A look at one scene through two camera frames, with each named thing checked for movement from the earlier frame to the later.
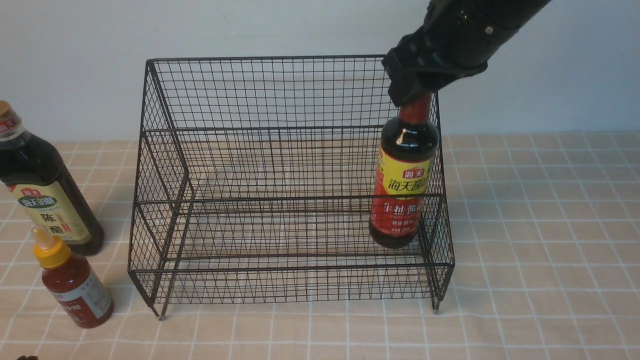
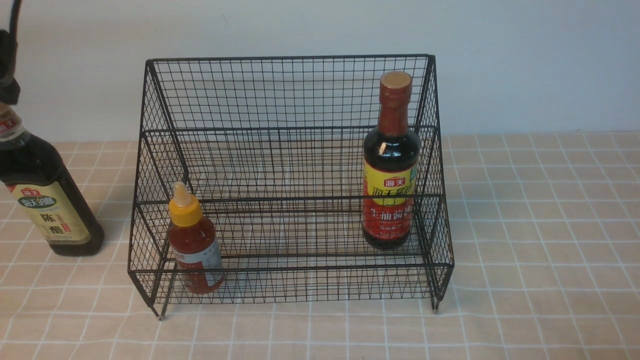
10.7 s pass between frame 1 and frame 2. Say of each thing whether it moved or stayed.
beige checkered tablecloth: stayed
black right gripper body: moved
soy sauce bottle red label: moved
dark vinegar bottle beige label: stayed
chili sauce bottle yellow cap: moved
